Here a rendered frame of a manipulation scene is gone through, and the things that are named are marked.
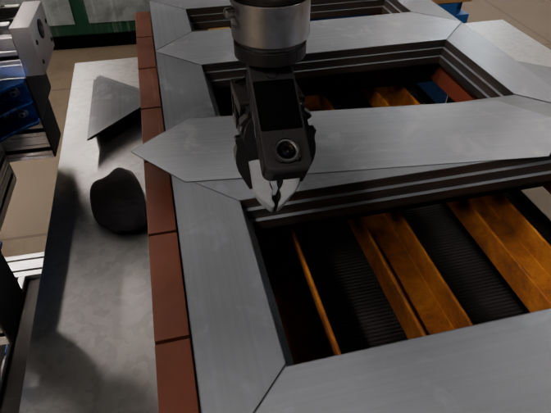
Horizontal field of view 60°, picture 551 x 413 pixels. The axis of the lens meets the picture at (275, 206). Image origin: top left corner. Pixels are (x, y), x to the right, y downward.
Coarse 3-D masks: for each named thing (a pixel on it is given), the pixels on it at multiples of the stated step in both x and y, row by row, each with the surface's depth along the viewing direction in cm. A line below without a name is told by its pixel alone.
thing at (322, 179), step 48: (336, 0) 133; (384, 0) 135; (384, 48) 108; (432, 48) 110; (480, 96) 99; (240, 192) 69; (336, 192) 72; (384, 192) 73; (432, 192) 75; (480, 192) 77
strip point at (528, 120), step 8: (504, 104) 88; (512, 112) 86; (520, 112) 86; (528, 112) 86; (536, 112) 86; (520, 120) 84; (528, 120) 84; (536, 120) 84; (544, 120) 84; (528, 128) 82; (536, 128) 82; (544, 128) 82; (536, 136) 80; (544, 136) 80; (536, 144) 78; (544, 144) 78; (544, 152) 77
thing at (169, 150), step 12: (168, 132) 81; (180, 132) 81; (156, 144) 78; (168, 144) 78; (180, 144) 78; (156, 156) 76; (168, 156) 76; (180, 156) 76; (168, 168) 73; (180, 168) 73
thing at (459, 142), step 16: (416, 112) 86; (432, 112) 86; (448, 112) 86; (432, 128) 82; (448, 128) 82; (464, 128) 82; (448, 144) 78; (464, 144) 78; (480, 144) 78; (448, 160) 75; (464, 160) 75; (480, 160) 75; (496, 160) 75
